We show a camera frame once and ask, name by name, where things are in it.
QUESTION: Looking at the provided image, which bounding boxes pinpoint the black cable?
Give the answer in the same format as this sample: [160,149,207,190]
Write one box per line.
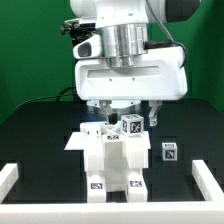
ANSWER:
[13,85,77,113]

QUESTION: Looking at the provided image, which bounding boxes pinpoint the white U-shaped fence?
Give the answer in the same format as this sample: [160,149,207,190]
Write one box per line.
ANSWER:
[0,160,224,224]

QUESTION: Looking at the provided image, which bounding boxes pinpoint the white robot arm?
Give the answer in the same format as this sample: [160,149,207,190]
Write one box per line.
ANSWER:
[70,0,201,126]

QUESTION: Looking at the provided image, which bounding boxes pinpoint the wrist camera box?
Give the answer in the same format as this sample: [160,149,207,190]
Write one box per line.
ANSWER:
[73,34,102,60]

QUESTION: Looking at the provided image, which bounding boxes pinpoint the white chair seat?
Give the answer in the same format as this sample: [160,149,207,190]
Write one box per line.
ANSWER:
[84,132,150,194]

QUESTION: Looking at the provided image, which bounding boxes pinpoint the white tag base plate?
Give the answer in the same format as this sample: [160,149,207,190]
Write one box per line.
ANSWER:
[65,131,151,150]

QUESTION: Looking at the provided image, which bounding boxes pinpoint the rear camera on stand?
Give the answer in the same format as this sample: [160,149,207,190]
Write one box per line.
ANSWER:
[60,19,96,44]

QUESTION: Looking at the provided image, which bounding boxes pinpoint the white tag cube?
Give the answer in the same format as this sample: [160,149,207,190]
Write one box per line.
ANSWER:
[121,114,144,136]
[162,142,178,161]

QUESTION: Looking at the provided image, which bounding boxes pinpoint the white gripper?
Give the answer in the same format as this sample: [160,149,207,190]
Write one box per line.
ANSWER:
[75,47,187,127]

